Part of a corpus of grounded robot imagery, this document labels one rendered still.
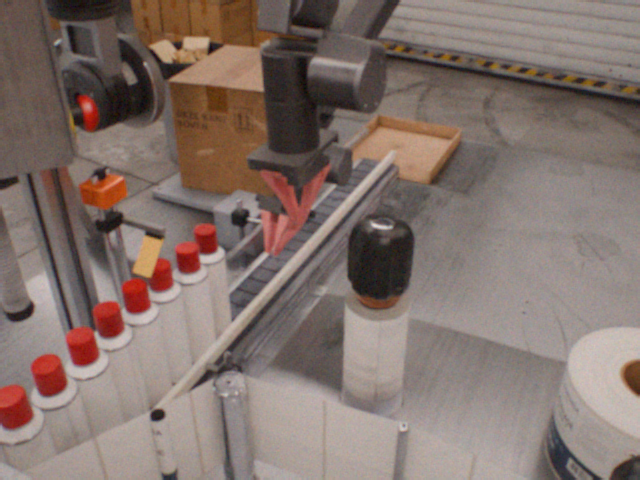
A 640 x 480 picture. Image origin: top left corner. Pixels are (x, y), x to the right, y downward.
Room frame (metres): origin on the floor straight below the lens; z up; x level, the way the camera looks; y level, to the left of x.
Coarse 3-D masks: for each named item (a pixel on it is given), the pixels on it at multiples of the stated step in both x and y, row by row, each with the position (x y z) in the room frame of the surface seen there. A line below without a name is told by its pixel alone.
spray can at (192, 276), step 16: (176, 256) 0.72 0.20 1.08; (192, 256) 0.72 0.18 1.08; (176, 272) 0.72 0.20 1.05; (192, 272) 0.72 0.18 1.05; (192, 288) 0.70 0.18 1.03; (208, 288) 0.72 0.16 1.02; (192, 304) 0.70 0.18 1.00; (208, 304) 0.72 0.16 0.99; (192, 320) 0.70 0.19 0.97; (208, 320) 0.72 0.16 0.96; (192, 336) 0.70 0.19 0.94; (208, 336) 0.71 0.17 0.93; (192, 352) 0.70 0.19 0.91
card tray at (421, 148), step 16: (384, 128) 1.76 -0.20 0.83; (400, 128) 1.75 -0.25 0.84; (416, 128) 1.72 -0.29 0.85; (432, 128) 1.70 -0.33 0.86; (448, 128) 1.68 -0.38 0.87; (368, 144) 1.64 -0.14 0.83; (384, 144) 1.64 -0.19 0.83; (400, 144) 1.64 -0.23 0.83; (416, 144) 1.64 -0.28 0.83; (432, 144) 1.64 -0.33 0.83; (448, 144) 1.64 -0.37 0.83; (400, 160) 1.53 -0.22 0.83; (416, 160) 1.53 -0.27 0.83; (432, 160) 1.53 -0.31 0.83; (400, 176) 1.44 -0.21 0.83; (416, 176) 1.44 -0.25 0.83; (432, 176) 1.42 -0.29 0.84
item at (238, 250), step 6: (360, 132) 1.42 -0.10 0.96; (366, 132) 1.44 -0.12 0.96; (354, 138) 1.39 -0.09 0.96; (360, 138) 1.40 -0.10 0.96; (348, 144) 1.35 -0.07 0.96; (354, 144) 1.37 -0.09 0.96; (258, 228) 0.98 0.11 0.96; (252, 234) 0.96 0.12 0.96; (258, 234) 0.97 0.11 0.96; (246, 240) 0.94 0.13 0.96; (252, 240) 0.95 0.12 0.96; (240, 246) 0.92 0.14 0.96; (246, 246) 0.93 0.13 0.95; (234, 252) 0.90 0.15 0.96; (240, 252) 0.91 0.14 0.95; (228, 258) 0.88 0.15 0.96; (234, 258) 0.89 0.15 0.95; (228, 264) 0.88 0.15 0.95
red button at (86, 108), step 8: (80, 96) 0.62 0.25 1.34; (80, 104) 0.62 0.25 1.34; (88, 104) 0.61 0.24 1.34; (72, 112) 0.61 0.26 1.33; (80, 112) 0.61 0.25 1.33; (88, 112) 0.61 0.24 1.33; (96, 112) 0.62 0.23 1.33; (80, 120) 0.61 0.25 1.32; (88, 120) 0.61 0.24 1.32; (96, 120) 0.61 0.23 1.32; (88, 128) 0.61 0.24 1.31
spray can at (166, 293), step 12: (156, 264) 0.69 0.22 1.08; (168, 264) 0.69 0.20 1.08; (156, 276) 0.67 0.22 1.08; (168, 276) 0.68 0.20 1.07; (156, 288) 0.67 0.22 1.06; (168, 288) 0.68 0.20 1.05; (180, 288) 0.69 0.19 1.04; (156, 300) 0.66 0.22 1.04; (168, 300) 0.67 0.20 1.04; (180, 300) 0.68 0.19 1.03; (168, 312) 0.66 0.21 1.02; (180, 312) 0.68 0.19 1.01; (168, 324) 0.66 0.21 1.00; (180, 324) 0.67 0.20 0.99; (168, 336) 0.66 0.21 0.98; (180, 336) 0.67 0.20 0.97; (168, 348) 0.66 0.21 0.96; (180, 348) 0.67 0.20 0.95; (168, 360) 0.66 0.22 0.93; (180, 360) 0.67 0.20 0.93; (180, 372) 0.67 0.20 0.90
